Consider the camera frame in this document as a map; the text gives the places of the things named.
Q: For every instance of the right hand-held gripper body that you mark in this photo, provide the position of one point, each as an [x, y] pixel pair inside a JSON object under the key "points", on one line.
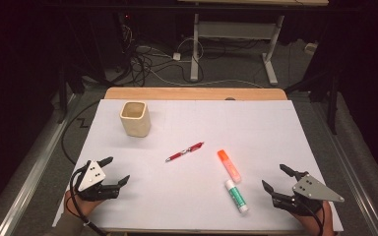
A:
{"points": [[311, 190]]}

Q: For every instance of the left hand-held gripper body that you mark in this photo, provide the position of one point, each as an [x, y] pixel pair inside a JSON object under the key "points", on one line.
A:
{"points": [[92, 177]]}

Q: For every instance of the white green glue stick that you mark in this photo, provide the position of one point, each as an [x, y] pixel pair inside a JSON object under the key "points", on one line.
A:
{"points": [[236, 196]]}

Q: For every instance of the orange highlighter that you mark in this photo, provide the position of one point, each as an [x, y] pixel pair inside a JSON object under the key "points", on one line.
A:
{"points": [[229, 166]]}

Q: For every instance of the cream square pen cup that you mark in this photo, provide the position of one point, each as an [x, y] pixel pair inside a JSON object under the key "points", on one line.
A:
{"points": [[136, 126]]}

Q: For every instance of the red ballpoint pen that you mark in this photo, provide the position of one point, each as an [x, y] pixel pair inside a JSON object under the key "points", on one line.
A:
{"points": [[193, 147]]}

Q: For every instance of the person's left hand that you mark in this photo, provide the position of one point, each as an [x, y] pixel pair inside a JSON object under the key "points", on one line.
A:
{"points": [[77, 206]]}

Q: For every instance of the person's right hand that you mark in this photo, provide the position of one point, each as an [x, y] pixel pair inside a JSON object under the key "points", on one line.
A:
{"points": [[318, 226]]}

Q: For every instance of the white board sheet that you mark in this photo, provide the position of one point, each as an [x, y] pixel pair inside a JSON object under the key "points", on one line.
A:
{"points": [[190, 196]]}

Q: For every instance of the black metal stand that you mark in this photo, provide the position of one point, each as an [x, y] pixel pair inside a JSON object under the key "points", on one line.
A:
{"points": [[333, 108]]}

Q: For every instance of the wooden table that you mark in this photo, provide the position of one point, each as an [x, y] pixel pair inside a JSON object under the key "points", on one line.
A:
{"points": [[177, 93]]}

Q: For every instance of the white floor box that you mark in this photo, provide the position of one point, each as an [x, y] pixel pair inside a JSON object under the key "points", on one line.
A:
{"points": [[310, 48]]}

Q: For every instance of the white power adapter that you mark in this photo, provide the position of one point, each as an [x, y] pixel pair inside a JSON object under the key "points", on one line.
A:
{"points": [[176, 56]]}

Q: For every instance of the aluminium floor rail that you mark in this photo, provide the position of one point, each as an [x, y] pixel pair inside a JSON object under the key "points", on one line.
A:
{"points": [[29, 177], [351, 170]]}

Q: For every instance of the white metal desk frame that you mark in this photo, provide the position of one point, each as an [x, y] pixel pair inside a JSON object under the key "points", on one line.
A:
{"points": [[194, 49]]}

